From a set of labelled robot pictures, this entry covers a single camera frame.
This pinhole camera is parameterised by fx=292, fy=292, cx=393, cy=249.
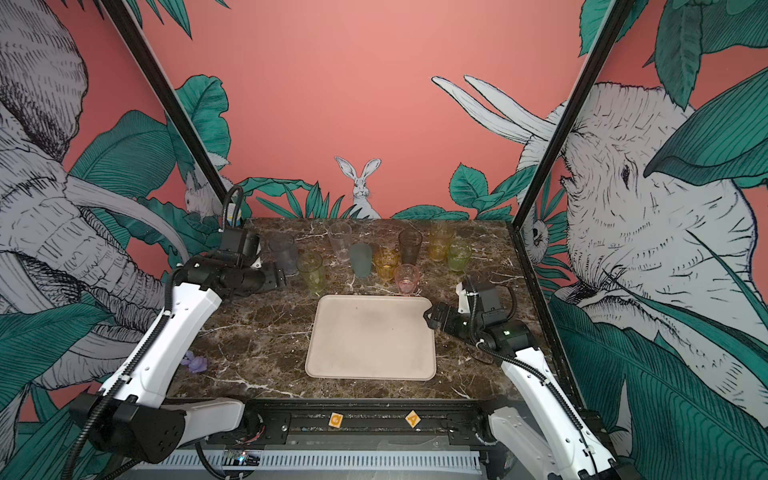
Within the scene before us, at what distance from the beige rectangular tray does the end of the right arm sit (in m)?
0.23

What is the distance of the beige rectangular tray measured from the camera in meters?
0.85

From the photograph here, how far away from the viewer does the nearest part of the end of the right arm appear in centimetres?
53
